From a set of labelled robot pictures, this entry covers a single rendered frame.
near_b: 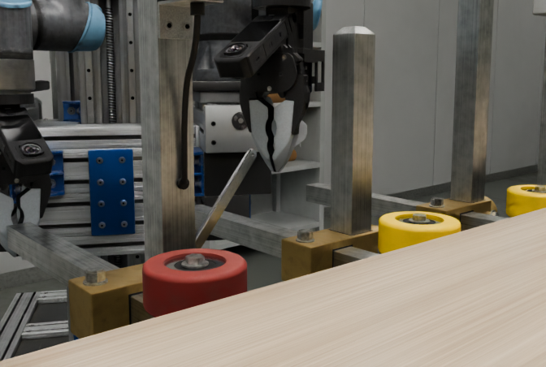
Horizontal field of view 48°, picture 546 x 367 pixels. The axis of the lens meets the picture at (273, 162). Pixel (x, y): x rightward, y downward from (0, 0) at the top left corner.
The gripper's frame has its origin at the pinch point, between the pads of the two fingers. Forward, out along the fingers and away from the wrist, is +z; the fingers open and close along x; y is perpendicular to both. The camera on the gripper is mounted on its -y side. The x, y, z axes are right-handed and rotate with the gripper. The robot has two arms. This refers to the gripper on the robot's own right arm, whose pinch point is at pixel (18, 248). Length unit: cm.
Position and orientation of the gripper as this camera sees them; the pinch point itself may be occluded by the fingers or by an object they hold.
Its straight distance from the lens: 87.9
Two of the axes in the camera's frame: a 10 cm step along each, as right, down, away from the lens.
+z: 0.0, 9.9, 1.4
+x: -7.6, 0.9, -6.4
